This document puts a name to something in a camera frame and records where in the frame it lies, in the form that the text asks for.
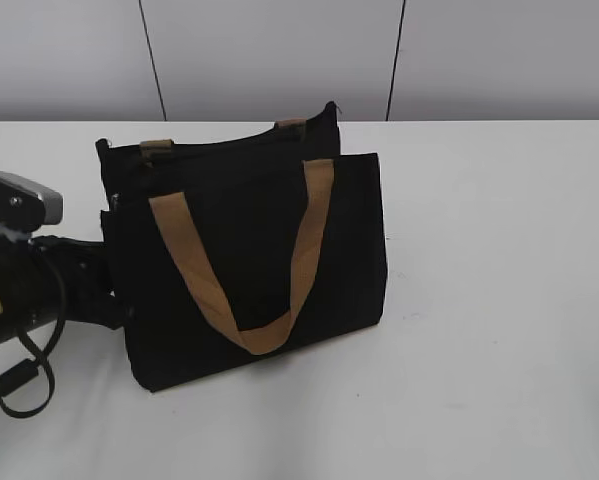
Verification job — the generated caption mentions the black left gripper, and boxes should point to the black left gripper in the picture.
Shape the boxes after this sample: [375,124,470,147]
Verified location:
[33,236,125,330]

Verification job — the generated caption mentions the black tote bag tan handles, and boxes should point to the black tote bag tan handles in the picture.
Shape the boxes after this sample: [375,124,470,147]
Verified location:
[95,102,388,392]

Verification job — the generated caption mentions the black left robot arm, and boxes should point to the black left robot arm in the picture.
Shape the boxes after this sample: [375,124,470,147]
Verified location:
[0,235,126,344]

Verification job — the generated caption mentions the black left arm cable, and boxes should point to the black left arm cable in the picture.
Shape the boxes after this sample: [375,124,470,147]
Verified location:
[0,244,70,419]

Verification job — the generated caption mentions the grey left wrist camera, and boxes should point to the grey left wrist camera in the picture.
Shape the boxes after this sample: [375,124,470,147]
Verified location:
[0,171,63,234]

